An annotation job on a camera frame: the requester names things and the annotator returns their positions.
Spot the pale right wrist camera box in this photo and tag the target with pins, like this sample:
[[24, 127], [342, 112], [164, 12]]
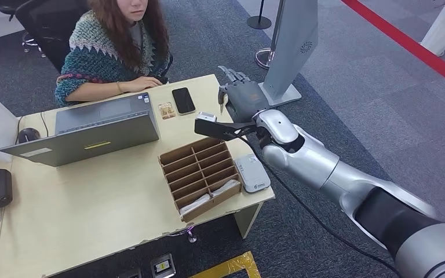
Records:
[[206, 117]]

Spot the white key card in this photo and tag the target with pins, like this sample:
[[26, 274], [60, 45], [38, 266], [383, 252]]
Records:
[[226, 188], [195, 204]]

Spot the cardboard divider box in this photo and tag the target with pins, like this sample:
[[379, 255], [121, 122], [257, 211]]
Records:
[[203, 203]]

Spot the metal floor socket box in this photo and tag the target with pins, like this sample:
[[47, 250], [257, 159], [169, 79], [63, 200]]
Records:
[[163, 266]]

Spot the white planter pot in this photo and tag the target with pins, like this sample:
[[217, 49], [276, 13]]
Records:
[[443, 34]]

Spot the grey laptop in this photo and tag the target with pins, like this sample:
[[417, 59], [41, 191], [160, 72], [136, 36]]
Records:
[[103, 134]]

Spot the black stanchion post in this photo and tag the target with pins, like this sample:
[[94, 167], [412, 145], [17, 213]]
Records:
[[259, 22]]

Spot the chrome stanchion post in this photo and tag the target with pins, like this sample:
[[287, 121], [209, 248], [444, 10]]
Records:
[[264, 57]]

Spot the person's right forearm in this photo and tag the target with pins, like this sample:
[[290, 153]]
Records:
[[96, 90]]

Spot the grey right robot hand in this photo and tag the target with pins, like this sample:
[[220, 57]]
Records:
[[247, 99]]

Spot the person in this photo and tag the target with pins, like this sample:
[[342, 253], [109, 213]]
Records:
[[96, 57]]

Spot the black swivel chair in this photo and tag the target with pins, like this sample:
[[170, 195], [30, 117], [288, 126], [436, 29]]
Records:
[[11, 5]]

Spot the chrome desk foot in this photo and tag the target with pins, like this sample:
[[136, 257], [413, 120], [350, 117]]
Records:
[[191, 236]]

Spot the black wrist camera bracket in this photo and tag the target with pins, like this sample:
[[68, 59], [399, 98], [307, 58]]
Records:
[[218, 130]]

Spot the wooden desk leg panel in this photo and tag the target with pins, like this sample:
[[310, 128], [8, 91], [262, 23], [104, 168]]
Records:
[[247, 220]]

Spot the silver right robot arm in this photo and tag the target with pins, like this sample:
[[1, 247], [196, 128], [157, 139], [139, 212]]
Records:
[[307, 157]]

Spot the yellow floor tape strip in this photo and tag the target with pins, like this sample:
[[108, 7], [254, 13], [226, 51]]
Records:
[[254, 266], [222, 266]]

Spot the black computer mouse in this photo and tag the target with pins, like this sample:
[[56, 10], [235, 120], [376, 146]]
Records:
[[28, 135]]

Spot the black smartphone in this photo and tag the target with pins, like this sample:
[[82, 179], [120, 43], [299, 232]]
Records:
[[183, 101]]

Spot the person's right hand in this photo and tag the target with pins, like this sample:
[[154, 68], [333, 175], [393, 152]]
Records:
[[145, 83]]

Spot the grey floor standing kiosk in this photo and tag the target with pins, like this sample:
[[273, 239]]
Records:
[[289, 50]]

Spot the white card reader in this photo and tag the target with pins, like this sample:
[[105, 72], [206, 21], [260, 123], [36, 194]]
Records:
[[252, 174]]

